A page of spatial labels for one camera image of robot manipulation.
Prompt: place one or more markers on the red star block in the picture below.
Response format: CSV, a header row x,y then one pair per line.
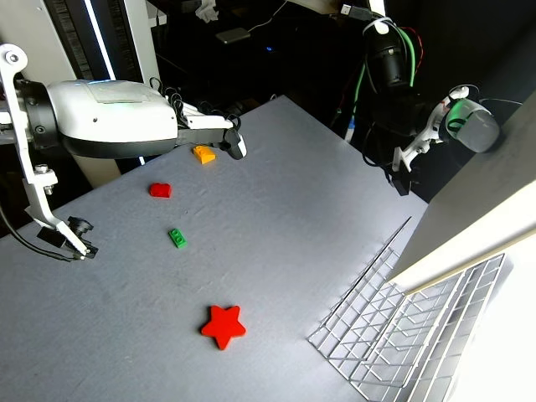
x,y
223,326

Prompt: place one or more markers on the grey power bank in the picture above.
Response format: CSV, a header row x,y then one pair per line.
x,y
233,36

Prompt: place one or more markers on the orange toy brick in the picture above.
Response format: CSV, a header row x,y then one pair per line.
x,y
204,155

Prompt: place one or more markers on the white crumpled paper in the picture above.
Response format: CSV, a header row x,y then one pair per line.
x,y
207,10

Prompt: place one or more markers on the red toy brick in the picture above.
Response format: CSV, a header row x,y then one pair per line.
x,y
160,190

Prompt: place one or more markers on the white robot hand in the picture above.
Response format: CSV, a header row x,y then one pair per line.
x,y
109,113
477,130

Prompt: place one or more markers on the cream paperback book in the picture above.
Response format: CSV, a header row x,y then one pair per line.
x,y
481,201

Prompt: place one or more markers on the green toy brick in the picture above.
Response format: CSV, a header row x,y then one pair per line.
x,y
178,238

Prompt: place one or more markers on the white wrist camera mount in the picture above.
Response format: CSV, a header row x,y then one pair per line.
x,y
414,146
25,159

